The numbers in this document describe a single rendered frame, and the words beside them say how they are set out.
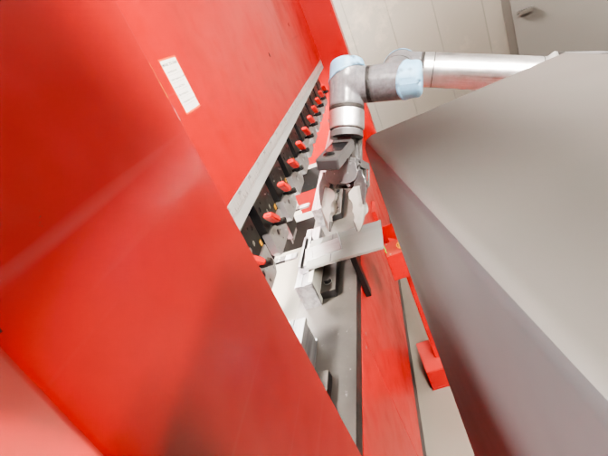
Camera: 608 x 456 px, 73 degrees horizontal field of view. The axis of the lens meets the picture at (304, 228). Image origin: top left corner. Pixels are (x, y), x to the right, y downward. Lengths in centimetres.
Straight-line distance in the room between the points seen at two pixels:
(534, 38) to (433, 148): 436
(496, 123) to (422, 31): 436
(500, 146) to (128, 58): 29
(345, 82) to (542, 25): 372
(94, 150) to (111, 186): 2
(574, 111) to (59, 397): 25
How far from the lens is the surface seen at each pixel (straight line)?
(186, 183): 37
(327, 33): 337
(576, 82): 22
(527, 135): 17
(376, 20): 458
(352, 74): 91
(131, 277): 28
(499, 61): 103
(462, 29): 453
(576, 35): 459
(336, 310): 134
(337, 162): 78
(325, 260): 136
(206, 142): 94
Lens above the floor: 166
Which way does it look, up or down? 24 degrees down
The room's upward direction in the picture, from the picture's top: 25 degrees counter-clockwise
